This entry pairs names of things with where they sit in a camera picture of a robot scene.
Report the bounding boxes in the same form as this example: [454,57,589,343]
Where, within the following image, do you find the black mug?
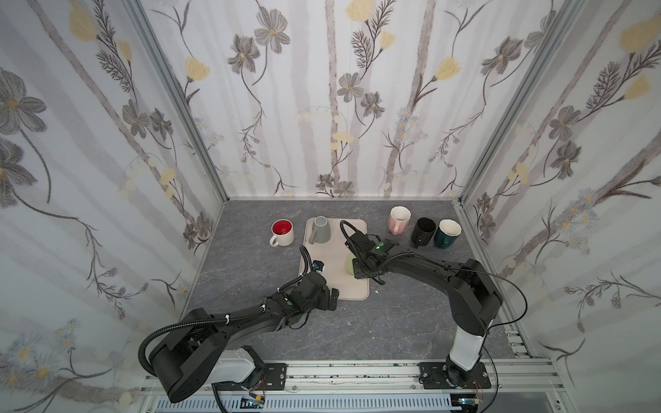
[411,217,437,249]

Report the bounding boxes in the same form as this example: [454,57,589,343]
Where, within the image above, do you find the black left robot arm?
[138,246,339,403]

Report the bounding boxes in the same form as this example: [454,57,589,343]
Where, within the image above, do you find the pink mug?
[388,206,411,236]

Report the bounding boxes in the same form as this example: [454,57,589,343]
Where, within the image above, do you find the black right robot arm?
[339,220,504,388]

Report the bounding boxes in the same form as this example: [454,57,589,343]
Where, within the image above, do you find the grey mug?
[308,216,332,244]

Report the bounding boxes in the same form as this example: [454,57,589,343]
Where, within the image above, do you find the cream white mug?
[270,220,295,247]

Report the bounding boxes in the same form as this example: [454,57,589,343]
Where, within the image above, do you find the light green mug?
[345,255,356,277]

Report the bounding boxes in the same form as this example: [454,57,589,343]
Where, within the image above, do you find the beige plastic tray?
[303,218,370,301]

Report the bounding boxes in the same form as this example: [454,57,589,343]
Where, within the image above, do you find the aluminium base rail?
[134,332,576,412]

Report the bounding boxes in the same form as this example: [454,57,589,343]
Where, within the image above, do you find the dark teal mug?
[434,219,462,250]

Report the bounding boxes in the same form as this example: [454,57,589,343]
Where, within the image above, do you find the white perforated cable duct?
[153,393,463,413]

